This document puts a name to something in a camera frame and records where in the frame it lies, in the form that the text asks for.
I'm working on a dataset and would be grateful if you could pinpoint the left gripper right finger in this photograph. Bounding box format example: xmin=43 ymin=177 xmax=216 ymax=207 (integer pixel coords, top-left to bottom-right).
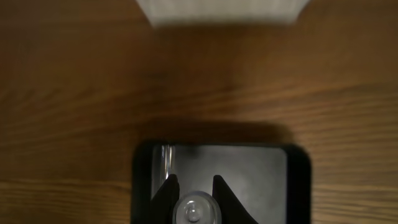
xmin=212 ymin=174 xmax=259 ymax=224

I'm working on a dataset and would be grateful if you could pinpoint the white test tube rack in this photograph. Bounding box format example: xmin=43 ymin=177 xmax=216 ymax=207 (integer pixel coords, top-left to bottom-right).
xmin=135 ymin=0 xmax=312 ymax=27

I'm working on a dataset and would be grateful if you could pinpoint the black tray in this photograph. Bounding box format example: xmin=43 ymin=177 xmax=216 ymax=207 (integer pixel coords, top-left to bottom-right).
xmin=130 ymin=140 xmax=313 ymax=224

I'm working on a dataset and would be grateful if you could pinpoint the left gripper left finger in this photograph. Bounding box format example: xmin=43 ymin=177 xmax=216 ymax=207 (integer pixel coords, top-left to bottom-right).
xmin=148 ymin=174 xmax=181 ymax=224

